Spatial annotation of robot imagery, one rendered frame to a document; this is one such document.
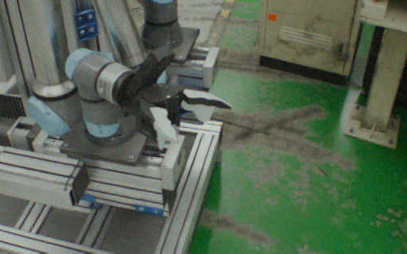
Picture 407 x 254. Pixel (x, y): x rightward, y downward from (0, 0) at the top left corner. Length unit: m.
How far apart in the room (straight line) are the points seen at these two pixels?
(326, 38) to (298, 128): 0.53
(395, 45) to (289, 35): 0.71
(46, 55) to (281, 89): 1.86
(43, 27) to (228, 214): 1.28
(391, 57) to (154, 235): 1.31
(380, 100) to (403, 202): 0.51
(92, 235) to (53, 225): 0.17
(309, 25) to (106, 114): 1.80
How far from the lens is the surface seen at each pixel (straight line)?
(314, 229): 2.06
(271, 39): 2.78
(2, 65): 1.54
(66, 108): 1.14
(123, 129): 1.30
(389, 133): 2.58
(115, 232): 1.76
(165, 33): 1.66
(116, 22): 1.06
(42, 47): 1.07
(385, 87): 2.39
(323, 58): 2.75
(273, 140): 2.40
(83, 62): 0.99
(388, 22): 1.82
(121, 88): 0.93
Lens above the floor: 1.60
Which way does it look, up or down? 41 degrees down
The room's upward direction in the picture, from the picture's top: straight up
